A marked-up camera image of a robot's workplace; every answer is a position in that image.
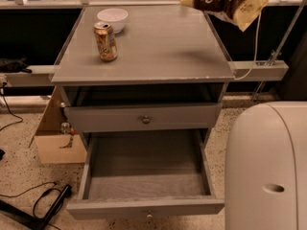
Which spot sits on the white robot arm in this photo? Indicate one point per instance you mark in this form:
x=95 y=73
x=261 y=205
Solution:
x=265 y=182

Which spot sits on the round metal lower knob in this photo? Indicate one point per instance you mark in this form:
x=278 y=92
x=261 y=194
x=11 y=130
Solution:
x=149 y=215

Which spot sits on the closed grey upper drawer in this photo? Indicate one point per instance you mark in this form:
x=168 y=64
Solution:
x=129 y=118

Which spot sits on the open grey middle drawer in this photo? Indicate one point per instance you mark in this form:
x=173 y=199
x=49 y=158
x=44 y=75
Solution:
x=127 y=174

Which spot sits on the round metal knob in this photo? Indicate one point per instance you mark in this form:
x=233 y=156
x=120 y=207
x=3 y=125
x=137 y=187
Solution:
x=149 y=215
x=146 y=120

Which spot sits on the round metal upper knob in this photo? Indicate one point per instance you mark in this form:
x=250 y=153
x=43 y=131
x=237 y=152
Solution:
x=146 y=120

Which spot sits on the small glass bottle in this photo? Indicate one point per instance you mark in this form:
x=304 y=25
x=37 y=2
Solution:
x=65 y=128

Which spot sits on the grey metal rail frame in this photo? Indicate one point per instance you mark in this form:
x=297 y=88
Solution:
x=259 y=70

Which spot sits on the cardboard box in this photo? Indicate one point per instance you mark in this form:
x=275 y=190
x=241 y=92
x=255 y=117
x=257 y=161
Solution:
x=52 y=146

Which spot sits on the white bowl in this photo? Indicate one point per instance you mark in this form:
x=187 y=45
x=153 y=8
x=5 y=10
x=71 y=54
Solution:
x=115 y=17

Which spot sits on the black stand base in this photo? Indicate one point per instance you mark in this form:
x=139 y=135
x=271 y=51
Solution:
x=32 y=221

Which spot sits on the black cloth on rail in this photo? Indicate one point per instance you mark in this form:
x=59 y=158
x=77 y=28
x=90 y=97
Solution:
x=10 y=65

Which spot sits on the orange soda can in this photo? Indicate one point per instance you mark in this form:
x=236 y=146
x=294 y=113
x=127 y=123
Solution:
x=105 y=39

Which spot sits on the brown chip bag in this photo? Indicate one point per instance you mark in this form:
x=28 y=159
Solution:
x=240 y=13

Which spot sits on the grey cabinet with counter top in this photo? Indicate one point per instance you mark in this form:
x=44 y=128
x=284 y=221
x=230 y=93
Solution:
x=143 y=94

